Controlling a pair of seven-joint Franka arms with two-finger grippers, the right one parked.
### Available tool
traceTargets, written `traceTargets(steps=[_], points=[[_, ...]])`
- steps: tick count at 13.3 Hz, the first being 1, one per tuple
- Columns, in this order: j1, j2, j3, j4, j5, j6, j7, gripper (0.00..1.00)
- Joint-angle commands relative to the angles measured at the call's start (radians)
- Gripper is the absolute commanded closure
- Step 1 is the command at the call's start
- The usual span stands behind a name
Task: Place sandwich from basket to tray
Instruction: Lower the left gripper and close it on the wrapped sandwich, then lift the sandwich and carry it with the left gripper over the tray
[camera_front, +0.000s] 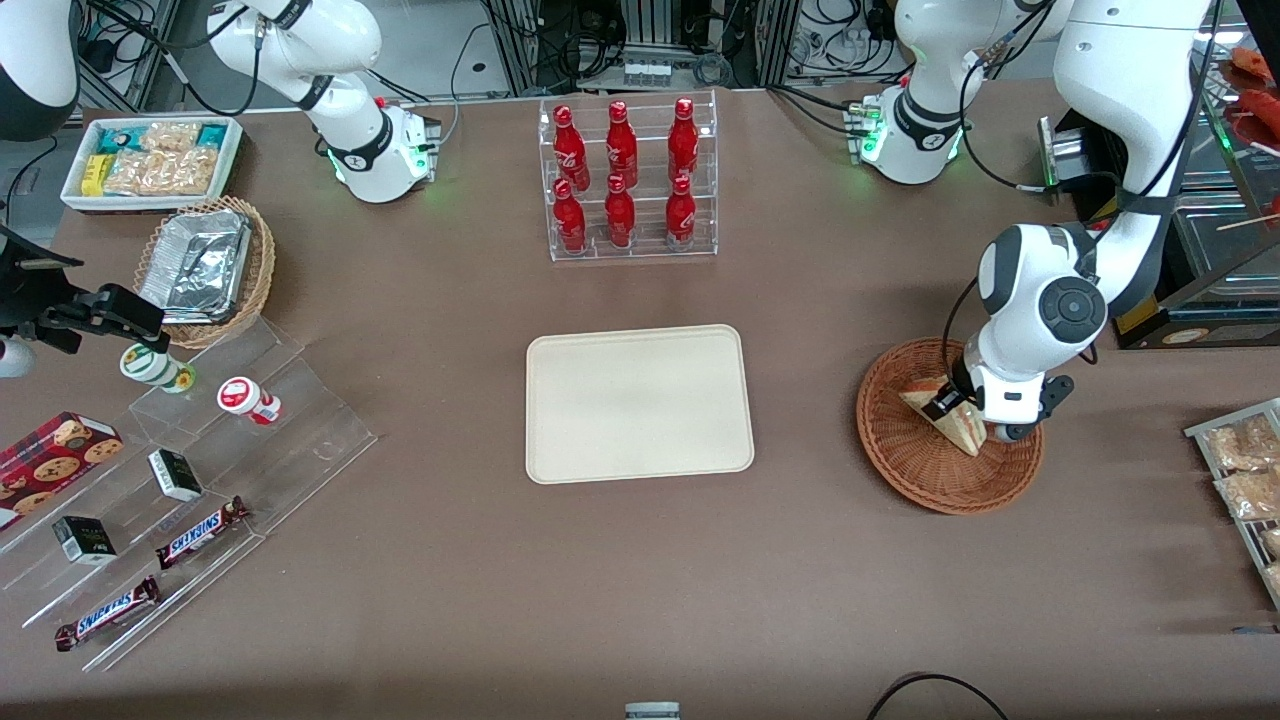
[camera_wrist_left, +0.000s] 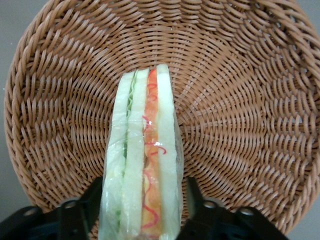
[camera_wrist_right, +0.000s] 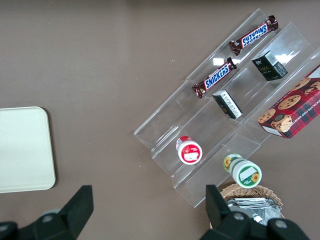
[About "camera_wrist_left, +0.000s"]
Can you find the round brown wicker basket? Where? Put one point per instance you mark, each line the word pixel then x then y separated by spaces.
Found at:
pixel 237 100

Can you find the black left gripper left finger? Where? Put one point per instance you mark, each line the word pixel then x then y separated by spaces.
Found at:
pixel 75 220

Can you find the triangle sandwich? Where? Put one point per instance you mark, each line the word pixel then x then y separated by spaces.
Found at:
pixel 135 150

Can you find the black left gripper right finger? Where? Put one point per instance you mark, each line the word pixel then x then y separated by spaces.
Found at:
pixel 207 220

